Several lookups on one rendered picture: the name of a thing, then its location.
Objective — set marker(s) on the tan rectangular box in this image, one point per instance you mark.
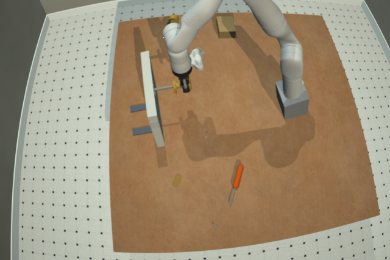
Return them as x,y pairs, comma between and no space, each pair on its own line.
225,27

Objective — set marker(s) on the orange-handled screwdriver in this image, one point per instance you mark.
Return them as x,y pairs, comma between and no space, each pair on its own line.
237,179

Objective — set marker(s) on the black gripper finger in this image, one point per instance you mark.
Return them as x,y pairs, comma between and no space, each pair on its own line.
185,87

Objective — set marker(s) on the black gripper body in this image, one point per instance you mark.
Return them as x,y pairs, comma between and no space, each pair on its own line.
184,75

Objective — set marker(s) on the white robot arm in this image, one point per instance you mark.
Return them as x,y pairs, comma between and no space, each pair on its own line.
269,17

